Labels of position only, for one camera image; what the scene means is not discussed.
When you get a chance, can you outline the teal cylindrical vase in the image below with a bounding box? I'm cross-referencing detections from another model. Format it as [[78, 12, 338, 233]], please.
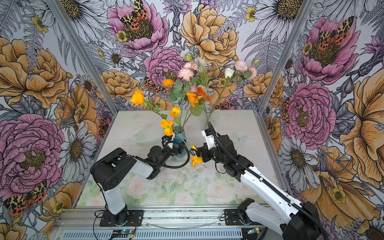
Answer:
[[173, 125, 187, 158]]

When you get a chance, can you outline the orange yellow ranunculus stem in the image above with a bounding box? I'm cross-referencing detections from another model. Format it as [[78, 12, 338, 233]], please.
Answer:
[[158, 107, 203, 168]]

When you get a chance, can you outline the clear glass vase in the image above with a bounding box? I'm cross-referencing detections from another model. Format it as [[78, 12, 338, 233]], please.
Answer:
[[203, 110, 214, 130]]

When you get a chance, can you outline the orange daisy flower stem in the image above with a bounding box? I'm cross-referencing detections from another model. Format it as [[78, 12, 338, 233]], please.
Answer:
[[182, 85, 212, 127]]

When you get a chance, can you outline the small orange blossom stem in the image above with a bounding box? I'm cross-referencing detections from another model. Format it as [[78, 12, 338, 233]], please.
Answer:
[[162, 79, 202, 128]]

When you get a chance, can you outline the pink rosebud stem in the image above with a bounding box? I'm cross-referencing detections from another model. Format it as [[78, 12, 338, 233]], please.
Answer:
[[208, 68, 236, 113]]

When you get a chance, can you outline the pink white rose stem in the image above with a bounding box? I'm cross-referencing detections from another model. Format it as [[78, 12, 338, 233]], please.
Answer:
[[169, 62, 199, 128]]

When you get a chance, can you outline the pink carnation flower stem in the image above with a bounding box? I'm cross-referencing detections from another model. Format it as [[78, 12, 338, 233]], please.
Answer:
[[225, 60, 258, 102]]

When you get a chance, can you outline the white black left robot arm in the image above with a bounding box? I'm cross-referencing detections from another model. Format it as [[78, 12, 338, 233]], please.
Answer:
[[90, 136, 188, 227]]

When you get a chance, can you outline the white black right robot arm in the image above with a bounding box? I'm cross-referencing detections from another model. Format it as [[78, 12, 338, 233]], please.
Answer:
[[197, 130, 330, 240]]

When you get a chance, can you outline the green circuit board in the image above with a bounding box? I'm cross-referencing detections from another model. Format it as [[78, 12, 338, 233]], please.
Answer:
[[110, 230, 136, 240]]

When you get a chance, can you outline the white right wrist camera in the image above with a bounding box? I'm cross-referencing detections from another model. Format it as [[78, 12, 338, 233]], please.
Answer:
[[202, 129, 217, 150]]

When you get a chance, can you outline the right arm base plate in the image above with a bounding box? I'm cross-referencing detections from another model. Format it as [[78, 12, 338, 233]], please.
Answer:
[[220, 209, 261, 226]]

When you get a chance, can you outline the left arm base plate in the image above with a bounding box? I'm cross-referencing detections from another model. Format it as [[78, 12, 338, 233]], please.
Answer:
[[99, 210, 144, 227]]

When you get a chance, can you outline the aluminium front rail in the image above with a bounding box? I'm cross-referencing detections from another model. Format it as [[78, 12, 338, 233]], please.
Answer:
[[56, 205, 310, 230]]

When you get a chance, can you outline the left aluminium corner post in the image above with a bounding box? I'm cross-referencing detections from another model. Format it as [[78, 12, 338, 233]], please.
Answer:
[[47, 1, 119, 116]]

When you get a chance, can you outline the aluminium corner post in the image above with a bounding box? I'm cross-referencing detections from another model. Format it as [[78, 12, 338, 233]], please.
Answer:
[[258, 0, 316, 115], [47, 1, 119, 116]]

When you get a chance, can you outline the right aluminium corner post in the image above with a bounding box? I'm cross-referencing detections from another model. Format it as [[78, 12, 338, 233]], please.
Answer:
[[258, 0, 316, 115]]

